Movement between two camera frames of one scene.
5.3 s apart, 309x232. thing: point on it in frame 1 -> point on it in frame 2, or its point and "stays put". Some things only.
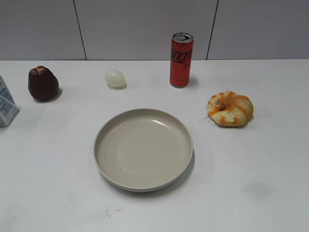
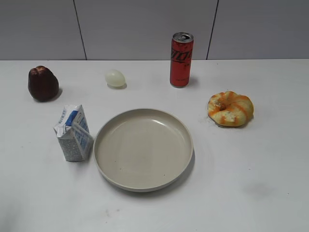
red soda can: (181, 55) stays put
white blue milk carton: (9, 108) -> (73, 130)
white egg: (115, 79) stays put
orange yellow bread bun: (229, 108) stays put
